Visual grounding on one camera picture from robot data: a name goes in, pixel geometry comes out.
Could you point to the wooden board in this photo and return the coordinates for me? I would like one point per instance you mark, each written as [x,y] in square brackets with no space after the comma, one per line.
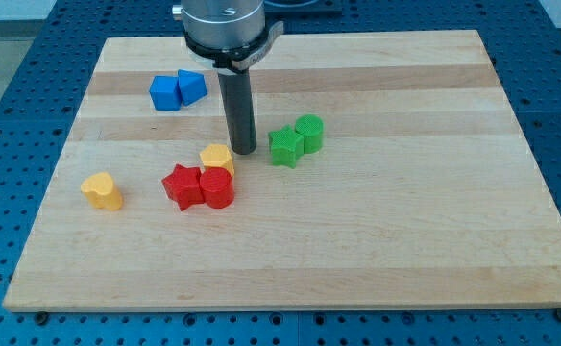
[425,194]

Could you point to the blue cube block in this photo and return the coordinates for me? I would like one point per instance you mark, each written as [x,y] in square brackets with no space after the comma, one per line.
[165,93]

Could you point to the blue triangle block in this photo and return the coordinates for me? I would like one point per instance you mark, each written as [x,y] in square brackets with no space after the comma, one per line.
[192,86]

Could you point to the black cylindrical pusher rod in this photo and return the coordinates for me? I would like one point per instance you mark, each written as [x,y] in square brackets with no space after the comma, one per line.
[239,111]

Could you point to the yellow heart block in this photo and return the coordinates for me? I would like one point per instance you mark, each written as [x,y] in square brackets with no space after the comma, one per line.
[102,192]

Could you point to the red cylinder block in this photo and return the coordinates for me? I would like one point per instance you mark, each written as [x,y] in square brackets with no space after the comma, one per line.
[217,186]

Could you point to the red star block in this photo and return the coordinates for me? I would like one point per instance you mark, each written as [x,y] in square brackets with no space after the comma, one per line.
[183,186]

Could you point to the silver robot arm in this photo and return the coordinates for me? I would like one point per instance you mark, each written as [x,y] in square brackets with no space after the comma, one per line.
[229,37]

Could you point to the green cylinder block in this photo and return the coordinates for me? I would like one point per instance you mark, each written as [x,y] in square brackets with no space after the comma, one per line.
[311,127]

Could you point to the yellow hexagon block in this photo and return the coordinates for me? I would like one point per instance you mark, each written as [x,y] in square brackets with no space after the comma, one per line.
[217,156]

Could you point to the green star block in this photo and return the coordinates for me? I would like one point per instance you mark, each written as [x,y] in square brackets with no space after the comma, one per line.
[286,146]

